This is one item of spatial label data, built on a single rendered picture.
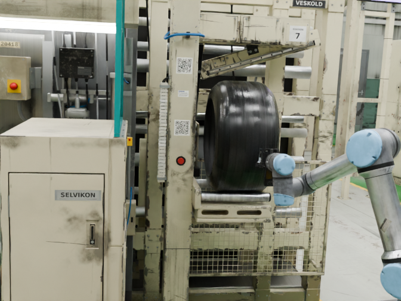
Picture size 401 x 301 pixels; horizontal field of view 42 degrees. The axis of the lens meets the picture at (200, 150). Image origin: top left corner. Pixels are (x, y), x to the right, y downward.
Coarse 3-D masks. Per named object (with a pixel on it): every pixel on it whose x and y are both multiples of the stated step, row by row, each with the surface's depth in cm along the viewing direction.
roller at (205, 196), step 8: (208, 192) 245; (216, 192) 245; (224, 192) 246; (232, 192) 246; (240, 192) 247; (248, 192) 248; (256, 192) 248; (264, 192) 249; (200, 200) 244; (208, 200) 244; (216, 200) 245; (224, 200) 245; (232, 200) 246; (240, 200) 246; (248, 200) 247; (256, 200) 247; (264, 200) 248
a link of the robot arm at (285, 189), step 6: (276, 180) 191; (282, 180) 190; (288, 180) 190; (294, 180) 196; (276, 186) 192; (282, 186) 190; (288, 186) 190; (294, 186) 193; (300, 186) 196; (276, 192) 192; (282, 192) 190; (288, 192) 191; (294, 192) 193; (300, 192) 196; (276, 198) 192; (282, 198) 191; (288, 198) 191; (294, 198) 193; (276, 204) 193; (282, 204) 191; (288, 204) 191
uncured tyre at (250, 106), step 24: (216, 96) 241; (240, 96) 236; (264, 96) 238; (216, 120) 236; (240, 120) 230; (264, 120) 231; (216, 144) 235; (240, 144) 229; (264, 144) 231; (216, 168) 237; (240, 168) 233; (264, 168) 234
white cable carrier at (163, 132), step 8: (160, 96) 244; (160, 104) 242; (160, 112) 247; (160, 120) 243; (160, 128) 244; (160, 136) 249; (160, 144) 245; (160, 152) 246; (160, 160) 246; (160, 168) 247; (160, 176) 248
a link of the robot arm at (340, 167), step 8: (400, 144) 171; (336, 160) 188; (344, 160) 185; (320, 168) 193; (328, 168) 190; (336, 168) 187; (344, 168) 185; (352, 168) 184; (304, 176) 199; (312, 176) 195; (320, 176) 192; (328, 176) 190; (336, 176) 189; (344, 176) 189; (304, 184) 198; (312, 184) 196; (320, 184) 194; (328, 184) 195; (304, 192) 198; (312, 192) 203
